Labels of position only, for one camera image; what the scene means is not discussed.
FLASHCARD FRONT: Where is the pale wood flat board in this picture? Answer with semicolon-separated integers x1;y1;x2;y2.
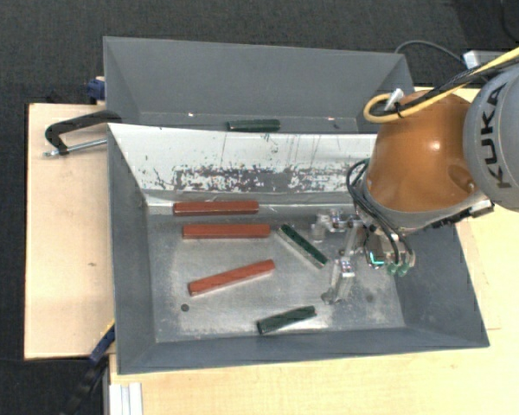
23;101;116;361

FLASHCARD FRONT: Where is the grey metal bin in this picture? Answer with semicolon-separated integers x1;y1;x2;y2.
102;35;490;375

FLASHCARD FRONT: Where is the dark green flat block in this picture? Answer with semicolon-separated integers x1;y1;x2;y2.
256;304;318;336
226;118;282;132
274;223;330;271

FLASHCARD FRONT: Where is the red-brown flat block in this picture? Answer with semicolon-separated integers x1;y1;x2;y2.
187;259;277;297
182;223;272;240
172;200;260;217

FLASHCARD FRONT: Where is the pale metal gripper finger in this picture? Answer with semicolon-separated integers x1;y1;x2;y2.
321;258;356;306
310;208;352;242

